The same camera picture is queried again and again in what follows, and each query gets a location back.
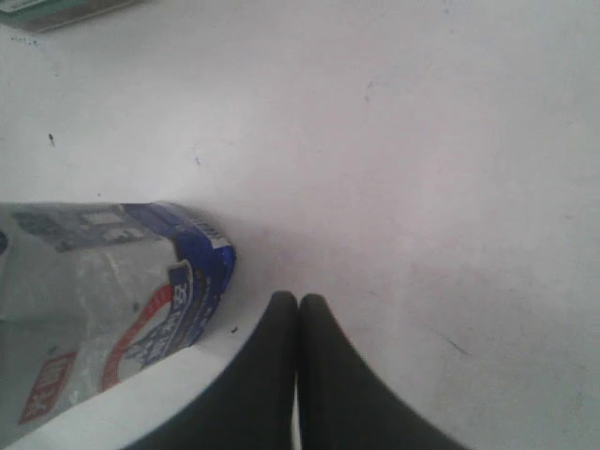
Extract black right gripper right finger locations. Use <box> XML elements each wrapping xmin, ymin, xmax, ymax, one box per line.
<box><xmin>297</xmin><ymin>293</ymin><xmax>464</xmax><ymax>449</ymax></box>

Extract clear jar yellow lid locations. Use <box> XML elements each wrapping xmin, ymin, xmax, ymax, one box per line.
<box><xmin>1</xmin><ymin>0</ymin><xmax>136</xmax><ymax>33</ymax></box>

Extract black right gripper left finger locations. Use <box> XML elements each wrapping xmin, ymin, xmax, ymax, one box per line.
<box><xmin>130</xmin><ymin>292</ymin><xmax>298</xmax><ymax>449</ymax></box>

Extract white blue salt packet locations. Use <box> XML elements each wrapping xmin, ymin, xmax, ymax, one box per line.
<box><xmin>1</xmin><ymin>202</ymin><xmax>235</xmax><ymax>439</ymax></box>

